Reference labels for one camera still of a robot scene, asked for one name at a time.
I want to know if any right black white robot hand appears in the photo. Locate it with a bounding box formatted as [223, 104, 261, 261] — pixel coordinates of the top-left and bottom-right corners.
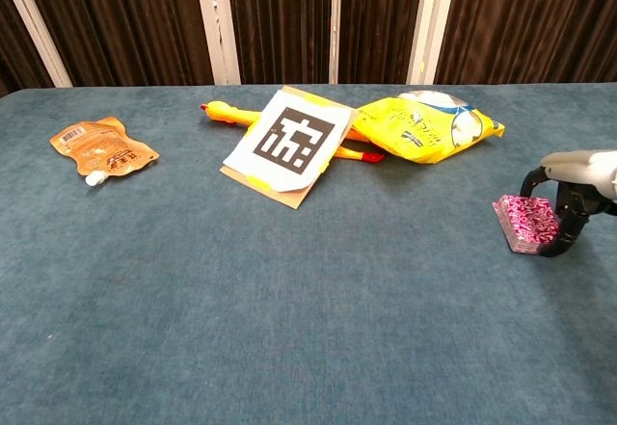
[519, 148, 617, 258]

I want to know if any dark brown pleated curtain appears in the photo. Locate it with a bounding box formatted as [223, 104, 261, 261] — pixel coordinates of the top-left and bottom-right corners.
[336, 0, 428, 85]
[225, 0, 333, 86]
[0, 0, 54, 98]
[435, 0, 617, 85]
[17, 0, 216, 88]

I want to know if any yellow snack bag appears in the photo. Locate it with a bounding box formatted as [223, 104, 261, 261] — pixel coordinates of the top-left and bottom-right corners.
[354, 90, 506, 165]

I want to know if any cardboard with black marker tag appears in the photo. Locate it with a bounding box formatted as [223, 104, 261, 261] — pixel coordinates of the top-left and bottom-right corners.
[219, 85, 359, 210]

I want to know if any blue felt table cover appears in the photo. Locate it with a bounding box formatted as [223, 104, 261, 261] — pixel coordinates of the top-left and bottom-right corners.
[0, 82, 617, 425]

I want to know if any yellow rubber chicken toy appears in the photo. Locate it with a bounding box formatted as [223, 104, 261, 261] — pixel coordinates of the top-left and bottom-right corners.
[200, 100, 386, 164]

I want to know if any orange spout pouch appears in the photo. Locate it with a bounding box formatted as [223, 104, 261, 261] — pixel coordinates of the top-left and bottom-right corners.
[49, 116, 160, 187]

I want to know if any white frame post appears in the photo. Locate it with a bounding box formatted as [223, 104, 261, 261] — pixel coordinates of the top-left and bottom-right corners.
[0, 0, 74, 89]
[329, 0, 340, 85]
[406, 0, 461, 86]
[192, 0, 242, 86]

